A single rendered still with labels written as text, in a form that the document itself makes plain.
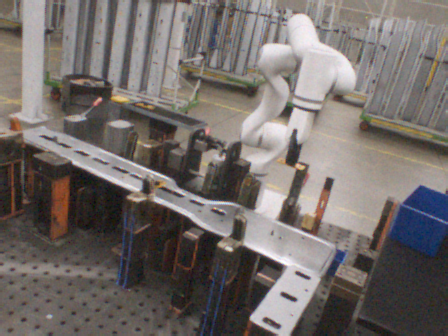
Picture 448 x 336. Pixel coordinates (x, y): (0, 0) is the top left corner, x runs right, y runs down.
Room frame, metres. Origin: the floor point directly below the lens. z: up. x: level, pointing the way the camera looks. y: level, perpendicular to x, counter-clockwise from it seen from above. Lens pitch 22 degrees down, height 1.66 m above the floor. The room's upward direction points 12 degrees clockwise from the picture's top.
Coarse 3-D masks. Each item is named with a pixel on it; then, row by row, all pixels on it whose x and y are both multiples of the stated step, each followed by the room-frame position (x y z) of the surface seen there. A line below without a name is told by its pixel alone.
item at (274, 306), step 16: (288, 272) 0.99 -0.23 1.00; (304, 272) 1.00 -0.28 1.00; (272, 288) 0.90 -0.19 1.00; (288, 288) 0.91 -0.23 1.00; (304, 288) 0.93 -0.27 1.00; (272, 304) 0.83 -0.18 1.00; (288, 304) 0.85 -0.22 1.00; (304, 304) 0.86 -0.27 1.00; (256, 320) 0.76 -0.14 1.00; (288, 320) 0.79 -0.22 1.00
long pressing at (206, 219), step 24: (48, 144) 1.53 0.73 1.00; (72, 144) 1.58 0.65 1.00; (96, 168) 1.40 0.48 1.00; (144, 168) 1.49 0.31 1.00; (192, 216) 1.20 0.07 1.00; (216, 216) 1.22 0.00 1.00; (264, 216) 1.29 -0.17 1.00; (264, 240) 1.13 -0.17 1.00; (288, 240) 1.16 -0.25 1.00; (312, 240) 1.20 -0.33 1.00; (288, 264) 1.03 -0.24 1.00; (312, 264) 1.05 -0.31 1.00
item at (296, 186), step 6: (300, 162) 1.33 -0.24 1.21; (306, 162) 1.33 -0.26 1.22; (306, 168) 1.31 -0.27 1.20; (294, 174) 1.32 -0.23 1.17; (300, 174) 1.32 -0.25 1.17; (306, 174) 1.32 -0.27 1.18; (294, 180) 1.32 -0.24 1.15; (300, 180) 1.32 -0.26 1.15; (294, 186) 1.32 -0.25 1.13; (300, 186) 1.30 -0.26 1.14; (294, 192) 1.31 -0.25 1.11; (300, 192) 1.31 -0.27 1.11; (288, 198) 1.31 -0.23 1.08; (294, 198) 1.31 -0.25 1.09; (294, 204) 1.29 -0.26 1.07
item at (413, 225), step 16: (416, 192) 1.51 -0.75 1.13; (432, 192) 1.50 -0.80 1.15; (400, 208) 1.28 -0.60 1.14; (416, 208) 1.52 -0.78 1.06; (432, 208) 1.49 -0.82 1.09; (400, 224) 1.27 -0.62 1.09; (416, 224) 1.24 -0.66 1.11; (432, 224) 1.22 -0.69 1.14; (400, 240) 1.26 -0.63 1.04; (416, 240) 1.23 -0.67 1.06; (432, 240) 1.21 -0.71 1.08; (432, 256) 1.20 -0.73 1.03
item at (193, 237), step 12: (192, 228) 1.13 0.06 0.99; (192, 240) 1.07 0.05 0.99; (180, 252) 1.08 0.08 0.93; (192, 252) 1.07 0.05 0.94; (180, 264) 1.07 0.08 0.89; (192, 264) 1.08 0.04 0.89; (180, 276) 1.08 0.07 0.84; (192, 276) 1.11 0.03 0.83; (180, 288) 1.08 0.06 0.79; (192, 288) 1.12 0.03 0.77; (180, 300) 1.07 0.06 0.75; (180, 312) 1.06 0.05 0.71
